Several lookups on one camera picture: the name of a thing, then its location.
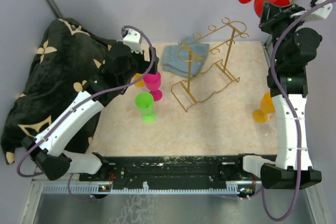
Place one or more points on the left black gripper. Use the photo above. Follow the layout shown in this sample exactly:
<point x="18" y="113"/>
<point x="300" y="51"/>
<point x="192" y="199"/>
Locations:
<point x="145" y="65"/>

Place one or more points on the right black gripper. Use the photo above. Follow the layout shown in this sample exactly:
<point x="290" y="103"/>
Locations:
<point x="272" y="14"/>

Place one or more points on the orange plastic wine glass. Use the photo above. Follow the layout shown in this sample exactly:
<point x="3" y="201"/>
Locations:
<point x="261" y="114"/>

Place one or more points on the clear glass wine glass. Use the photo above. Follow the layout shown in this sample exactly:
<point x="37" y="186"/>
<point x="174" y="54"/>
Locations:
<point x="269" y="127"/>

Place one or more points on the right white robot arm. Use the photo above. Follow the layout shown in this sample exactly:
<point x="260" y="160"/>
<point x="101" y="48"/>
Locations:
<point x="294" y="47"/>

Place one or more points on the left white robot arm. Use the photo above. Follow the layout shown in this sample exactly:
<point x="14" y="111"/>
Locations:
<point x="48" y="148"/>

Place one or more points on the pink plastic wine glass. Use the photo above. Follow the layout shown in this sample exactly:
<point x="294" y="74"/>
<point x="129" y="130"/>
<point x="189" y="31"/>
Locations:
<point x="153" y="83"/>

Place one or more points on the green plastic wine glass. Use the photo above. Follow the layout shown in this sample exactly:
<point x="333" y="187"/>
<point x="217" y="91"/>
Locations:
<point x="144" y="101"/>

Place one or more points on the folded light blue jeans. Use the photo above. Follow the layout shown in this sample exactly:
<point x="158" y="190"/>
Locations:
<point x="175" y="59"/>

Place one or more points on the black floral blanket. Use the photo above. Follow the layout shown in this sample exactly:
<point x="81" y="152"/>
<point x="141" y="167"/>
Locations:
<point x="67" y="57"/>

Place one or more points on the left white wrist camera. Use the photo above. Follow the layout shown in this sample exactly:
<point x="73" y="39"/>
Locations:
<point x="132" y="39"/>

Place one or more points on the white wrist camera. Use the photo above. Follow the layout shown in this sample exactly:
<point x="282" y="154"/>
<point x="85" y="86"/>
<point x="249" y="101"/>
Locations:
<point x="320" y="14"/>
<point x="132" y="39"/>

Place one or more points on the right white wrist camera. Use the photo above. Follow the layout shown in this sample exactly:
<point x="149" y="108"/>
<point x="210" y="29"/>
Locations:
<point x="320" y="14"/>

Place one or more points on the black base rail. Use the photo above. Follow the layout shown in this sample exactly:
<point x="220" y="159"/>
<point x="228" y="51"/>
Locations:
<point x="172" y="172"/>

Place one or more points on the grey cable duct strip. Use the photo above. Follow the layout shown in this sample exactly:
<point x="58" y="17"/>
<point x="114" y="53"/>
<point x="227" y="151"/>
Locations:
<point x="232" y="188"/>

